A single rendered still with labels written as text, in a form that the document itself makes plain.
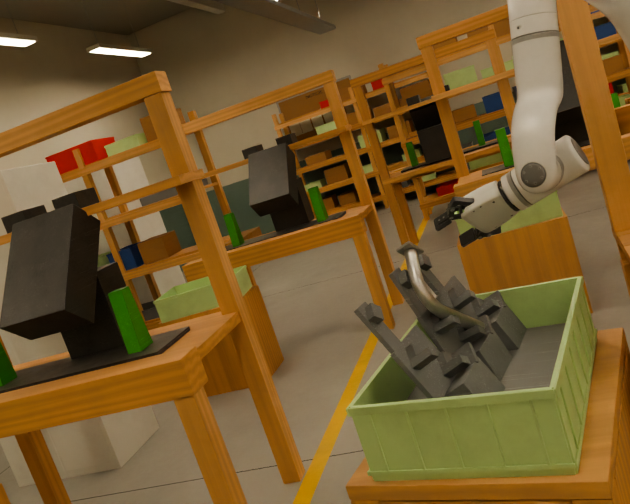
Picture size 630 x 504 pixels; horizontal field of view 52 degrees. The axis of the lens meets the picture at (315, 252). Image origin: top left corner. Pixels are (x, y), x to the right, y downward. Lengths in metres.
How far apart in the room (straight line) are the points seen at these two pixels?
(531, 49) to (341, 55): 10.98
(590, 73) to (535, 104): 1.04
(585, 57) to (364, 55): 9.99
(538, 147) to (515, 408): 0.48
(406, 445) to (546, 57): 0.80
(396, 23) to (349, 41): 0.88
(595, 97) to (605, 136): 0.13
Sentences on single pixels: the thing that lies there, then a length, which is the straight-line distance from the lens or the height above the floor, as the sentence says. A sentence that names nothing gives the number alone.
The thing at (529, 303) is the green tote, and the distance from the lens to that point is 1.81.
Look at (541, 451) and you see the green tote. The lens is 1.29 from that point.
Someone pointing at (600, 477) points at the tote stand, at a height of 0.79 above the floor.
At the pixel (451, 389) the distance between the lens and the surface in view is 1.42.
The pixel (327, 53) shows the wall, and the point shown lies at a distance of 12.35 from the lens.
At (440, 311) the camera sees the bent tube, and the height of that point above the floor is 1.04.
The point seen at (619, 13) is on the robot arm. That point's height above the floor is 1.54.
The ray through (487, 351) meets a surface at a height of 0.91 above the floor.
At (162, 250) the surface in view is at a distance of 6.98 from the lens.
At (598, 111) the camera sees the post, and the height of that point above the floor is 1.29.
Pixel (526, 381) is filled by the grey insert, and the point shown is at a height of 0.85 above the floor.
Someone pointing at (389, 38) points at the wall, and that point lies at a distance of 12.16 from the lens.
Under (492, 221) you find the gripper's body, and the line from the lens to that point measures 1.44.
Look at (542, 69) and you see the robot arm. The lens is 1.37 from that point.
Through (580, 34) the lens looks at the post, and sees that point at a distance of 2.36.
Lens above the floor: 1.49
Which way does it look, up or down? 9 degrees down
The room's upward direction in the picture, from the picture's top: 19 degrees counter-clockwise
